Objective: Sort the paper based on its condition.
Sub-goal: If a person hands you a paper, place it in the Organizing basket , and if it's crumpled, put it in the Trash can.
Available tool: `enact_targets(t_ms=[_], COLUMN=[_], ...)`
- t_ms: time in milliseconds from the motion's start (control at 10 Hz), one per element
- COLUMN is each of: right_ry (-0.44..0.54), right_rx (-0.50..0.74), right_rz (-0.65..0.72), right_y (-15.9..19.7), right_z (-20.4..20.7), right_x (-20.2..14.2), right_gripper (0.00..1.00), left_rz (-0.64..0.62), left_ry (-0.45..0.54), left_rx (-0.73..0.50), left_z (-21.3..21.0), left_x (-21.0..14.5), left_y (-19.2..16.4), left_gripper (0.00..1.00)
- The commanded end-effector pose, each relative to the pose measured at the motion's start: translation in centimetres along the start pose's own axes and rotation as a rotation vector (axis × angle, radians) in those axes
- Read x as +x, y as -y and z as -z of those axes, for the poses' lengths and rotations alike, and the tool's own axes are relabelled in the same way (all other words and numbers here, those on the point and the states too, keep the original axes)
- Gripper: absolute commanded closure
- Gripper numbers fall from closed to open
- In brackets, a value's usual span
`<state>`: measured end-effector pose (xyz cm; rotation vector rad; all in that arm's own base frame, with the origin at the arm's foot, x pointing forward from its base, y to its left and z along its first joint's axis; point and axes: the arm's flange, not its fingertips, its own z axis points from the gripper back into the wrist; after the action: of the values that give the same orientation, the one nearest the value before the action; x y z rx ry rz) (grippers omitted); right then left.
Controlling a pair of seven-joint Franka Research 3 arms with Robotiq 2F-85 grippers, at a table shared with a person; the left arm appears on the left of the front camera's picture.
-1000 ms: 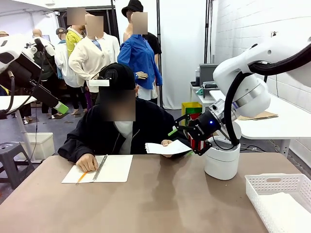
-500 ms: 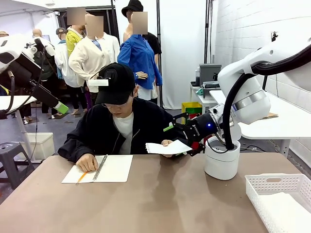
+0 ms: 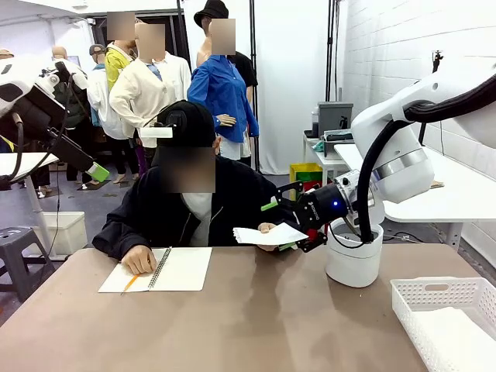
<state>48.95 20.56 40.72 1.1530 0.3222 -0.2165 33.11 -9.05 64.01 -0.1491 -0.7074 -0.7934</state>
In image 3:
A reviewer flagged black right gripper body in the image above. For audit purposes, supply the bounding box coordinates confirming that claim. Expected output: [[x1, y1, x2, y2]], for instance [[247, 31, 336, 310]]
[[298, 182, 350, 234]]

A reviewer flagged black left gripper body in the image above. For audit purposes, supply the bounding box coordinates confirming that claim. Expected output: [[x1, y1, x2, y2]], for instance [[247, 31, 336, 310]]
[[15, 85, 67, 137]]

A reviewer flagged torn white notebook sheet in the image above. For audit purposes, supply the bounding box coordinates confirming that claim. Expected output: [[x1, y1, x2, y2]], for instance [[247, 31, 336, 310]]
[[232, 222, 310, 246]]

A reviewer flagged white spiral notebook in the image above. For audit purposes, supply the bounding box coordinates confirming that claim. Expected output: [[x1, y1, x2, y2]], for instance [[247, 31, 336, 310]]
[[97, 246, 213, 294]]

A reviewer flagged orange pencil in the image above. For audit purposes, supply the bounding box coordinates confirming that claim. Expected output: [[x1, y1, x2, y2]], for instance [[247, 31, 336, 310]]
[[120, 273, 141, 295]]

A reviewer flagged person's black-sleeved right forearm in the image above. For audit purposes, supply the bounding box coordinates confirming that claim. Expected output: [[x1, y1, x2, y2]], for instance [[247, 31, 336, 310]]
[[91, 224, 150, 260]]

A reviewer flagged person's left hand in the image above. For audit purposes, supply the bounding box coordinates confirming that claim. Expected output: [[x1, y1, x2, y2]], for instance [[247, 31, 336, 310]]
[[257, 222, 281, 252]]

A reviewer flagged person's right hand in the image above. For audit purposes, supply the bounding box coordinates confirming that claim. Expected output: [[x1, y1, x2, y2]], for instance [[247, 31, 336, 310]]
[[121, 244, 158, 275]]

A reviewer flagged yellow bag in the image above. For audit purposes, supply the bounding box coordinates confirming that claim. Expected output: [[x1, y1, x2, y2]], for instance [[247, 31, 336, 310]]
[[289, 163, 323, 212]]

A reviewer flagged green bag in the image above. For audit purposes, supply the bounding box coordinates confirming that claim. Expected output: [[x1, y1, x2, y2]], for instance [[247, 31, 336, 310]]
[[296, 169, 325, 184]]

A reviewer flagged mannequin in dark jacket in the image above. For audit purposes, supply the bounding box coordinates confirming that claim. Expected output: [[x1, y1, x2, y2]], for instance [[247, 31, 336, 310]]
[[52, 45, 94, 183]]

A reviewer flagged white background table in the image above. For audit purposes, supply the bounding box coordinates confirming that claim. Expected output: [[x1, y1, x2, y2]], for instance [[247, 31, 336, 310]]
[[0, 151, 59, 260]]

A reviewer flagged small white side table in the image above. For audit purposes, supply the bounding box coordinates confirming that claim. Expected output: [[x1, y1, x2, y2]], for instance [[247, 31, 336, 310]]
[[302, 131, 352, 245]]

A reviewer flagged white round trash bin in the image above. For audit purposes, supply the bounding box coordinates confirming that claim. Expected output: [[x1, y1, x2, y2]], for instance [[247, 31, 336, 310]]
[[324, 201, 385, 288]]

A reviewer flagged person in black jacket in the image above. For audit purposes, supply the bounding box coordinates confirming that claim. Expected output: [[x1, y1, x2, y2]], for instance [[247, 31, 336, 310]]
[[91, 100, 307, 260]]

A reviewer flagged capped mannequin in white shirt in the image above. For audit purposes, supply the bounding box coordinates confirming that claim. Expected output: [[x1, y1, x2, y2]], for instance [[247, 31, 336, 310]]
[[85, 43, 131, 183]]

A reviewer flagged grey tray with green contents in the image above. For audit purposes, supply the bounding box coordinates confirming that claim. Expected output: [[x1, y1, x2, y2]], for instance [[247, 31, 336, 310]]
[[322, 129, 354, 158]]

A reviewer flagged white storage box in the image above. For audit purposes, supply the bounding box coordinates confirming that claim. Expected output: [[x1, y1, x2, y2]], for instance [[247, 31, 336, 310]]
[[26, 211, 88, 257]]

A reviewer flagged mannequin in yellow shirt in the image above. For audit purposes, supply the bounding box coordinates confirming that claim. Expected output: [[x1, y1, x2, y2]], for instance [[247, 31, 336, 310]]
[[104, 13, 137, 92]]

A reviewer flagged grey box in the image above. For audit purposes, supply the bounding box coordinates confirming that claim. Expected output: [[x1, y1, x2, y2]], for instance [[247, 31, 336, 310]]
[[317, 101, 354, 137]]

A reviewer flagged mannequin in cream jacket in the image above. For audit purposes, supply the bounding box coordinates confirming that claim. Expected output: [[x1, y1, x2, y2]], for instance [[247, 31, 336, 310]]
[[109, 23, 193, 171]]

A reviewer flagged grey plastic stool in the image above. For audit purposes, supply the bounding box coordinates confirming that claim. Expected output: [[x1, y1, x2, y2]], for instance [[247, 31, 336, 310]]
[[0, 226, 55, 303]]

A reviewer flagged white perforated plastic basket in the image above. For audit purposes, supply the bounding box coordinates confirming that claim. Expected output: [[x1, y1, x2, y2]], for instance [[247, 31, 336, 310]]
[[390, 277, 496, 372]]

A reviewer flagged black baseball cap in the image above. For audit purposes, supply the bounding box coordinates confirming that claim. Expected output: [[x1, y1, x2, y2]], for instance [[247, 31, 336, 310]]
[[154, 100, 217, 148]]

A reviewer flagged mannequin in blue shirt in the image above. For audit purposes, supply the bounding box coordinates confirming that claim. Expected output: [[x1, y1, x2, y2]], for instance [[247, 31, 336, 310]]
[[187, 19, 260, 160]]

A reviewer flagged mannequin in black t-shirt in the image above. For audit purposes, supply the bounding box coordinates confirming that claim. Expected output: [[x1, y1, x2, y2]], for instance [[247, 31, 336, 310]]
[[228, 50, 259, 117]]

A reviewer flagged large white desk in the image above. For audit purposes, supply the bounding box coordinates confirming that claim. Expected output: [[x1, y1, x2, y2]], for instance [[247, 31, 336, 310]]
[[333, 143, 496, 253]]

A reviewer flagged black light stand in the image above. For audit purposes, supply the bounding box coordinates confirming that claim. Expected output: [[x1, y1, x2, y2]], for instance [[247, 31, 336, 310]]
[[325, 0, 343, 102]]

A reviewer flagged black doorway pole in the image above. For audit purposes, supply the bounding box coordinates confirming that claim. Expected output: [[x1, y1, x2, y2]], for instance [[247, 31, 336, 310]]
[[176, 0, 193, 73]]

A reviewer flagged black backdrop pole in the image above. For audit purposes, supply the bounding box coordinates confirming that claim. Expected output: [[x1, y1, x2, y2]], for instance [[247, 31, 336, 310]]
[[250, 0, 260, 171]]

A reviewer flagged white paper stack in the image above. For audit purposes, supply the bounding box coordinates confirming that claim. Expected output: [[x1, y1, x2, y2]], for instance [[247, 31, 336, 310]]
[[412, 307, 496, 372]]

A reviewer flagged black bucket hat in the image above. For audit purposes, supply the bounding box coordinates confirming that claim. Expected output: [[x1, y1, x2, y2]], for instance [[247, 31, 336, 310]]
[[193, 0, 229, 29]]

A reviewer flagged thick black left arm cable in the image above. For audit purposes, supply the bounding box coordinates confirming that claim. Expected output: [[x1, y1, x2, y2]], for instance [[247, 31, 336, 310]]
[[0, 112, 26, 191]]

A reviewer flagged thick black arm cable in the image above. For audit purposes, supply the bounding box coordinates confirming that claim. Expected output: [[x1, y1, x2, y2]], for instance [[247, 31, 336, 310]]
[[356, 75, 496, 243], [0, 112, 26, 191]]

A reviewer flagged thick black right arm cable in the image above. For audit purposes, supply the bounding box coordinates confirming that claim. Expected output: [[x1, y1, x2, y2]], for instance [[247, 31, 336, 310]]
[[356, 75, 496, 243]]

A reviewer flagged white head-mounted camera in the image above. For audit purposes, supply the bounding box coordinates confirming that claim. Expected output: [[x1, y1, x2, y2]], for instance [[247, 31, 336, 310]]
[[139, 126, 174, 139]]

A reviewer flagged black camera tripod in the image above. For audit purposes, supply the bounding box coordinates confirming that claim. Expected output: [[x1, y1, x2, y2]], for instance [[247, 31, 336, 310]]
[[417, 50, 445, 146]]

